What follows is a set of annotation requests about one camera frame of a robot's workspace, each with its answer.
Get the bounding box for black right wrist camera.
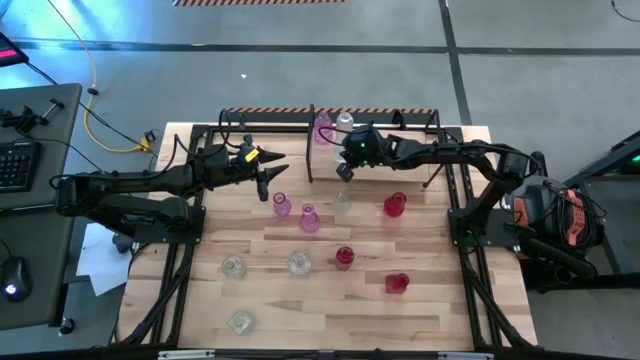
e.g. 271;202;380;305
335;162;356;184

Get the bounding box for black keyboard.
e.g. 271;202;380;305
0;139;44;194

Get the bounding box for clear tall diamond-cut vase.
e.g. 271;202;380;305
334;111;355;136

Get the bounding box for clear small round vase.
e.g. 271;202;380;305
221;255;247;280

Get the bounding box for red tall ribbed vase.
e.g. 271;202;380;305
334;245;356;272

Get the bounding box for yellow cable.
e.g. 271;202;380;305
47;0;151;154

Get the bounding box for pink ribbed bottle vase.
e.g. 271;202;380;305
313;110;335;147

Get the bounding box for red squat glass vase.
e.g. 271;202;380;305
384;272;411;295

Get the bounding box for black-framed wooden shelf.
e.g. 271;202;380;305
305;103;445;190

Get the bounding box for red small bulb vase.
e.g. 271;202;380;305
383;191;408;219

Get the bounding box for black clamp mount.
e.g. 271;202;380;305
0;97;66;135

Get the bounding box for pink fluted bulb vase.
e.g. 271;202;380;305
272;192;293;218

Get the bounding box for silver metal bracket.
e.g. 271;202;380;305
157;349;217;360
437;351;496;360

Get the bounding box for clear small faceted vase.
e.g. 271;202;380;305
332;191;353;217

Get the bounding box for pink twisted cone vase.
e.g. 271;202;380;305
298;203;322;235

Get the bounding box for black vacuum hose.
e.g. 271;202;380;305
519;237;599;281

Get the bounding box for clear wide diamond-cut vase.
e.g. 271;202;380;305
287;249;314;277

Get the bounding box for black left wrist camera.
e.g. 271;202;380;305
253;172;272;203

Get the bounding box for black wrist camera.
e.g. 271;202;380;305
335;162;356;184
253;172;272;203

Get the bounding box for black metal table frame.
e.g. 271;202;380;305
107;122;537;354

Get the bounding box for dark grey desk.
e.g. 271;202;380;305
0;82;84;331

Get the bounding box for device with pink screen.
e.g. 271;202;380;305
0;32;30;69

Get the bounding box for black orange shop vacuum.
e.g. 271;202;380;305
502;149;609;261

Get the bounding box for black stand with green light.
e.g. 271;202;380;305
564;128;640;190

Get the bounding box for clear square glass vase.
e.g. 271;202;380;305
227;308;257;336

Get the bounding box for white paper sheet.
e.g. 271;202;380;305
74;222;134;297

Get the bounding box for black computer mouse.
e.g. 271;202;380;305
0;255;34;304

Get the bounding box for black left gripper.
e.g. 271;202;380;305
198;141;291;192

